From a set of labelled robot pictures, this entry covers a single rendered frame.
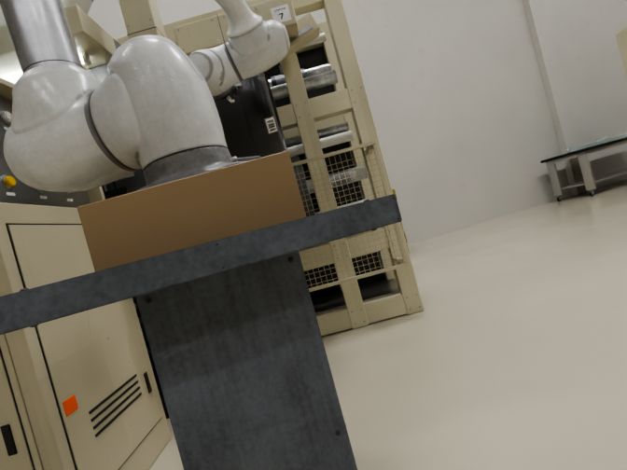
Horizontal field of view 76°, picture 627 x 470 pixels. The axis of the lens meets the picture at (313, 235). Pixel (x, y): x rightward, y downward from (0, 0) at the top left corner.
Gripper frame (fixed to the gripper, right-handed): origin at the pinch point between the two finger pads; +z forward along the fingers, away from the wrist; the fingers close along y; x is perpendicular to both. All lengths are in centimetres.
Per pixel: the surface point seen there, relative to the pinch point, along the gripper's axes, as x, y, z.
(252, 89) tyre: -3.2, -7.5, 12.4
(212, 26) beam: -49, 7, 66
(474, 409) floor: 111, -48, -42
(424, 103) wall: -20, -227, 502
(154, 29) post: -44, 29, 39
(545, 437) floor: 108, -58, -61
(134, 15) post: -52, 35, 40
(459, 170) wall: 95, -258, 495
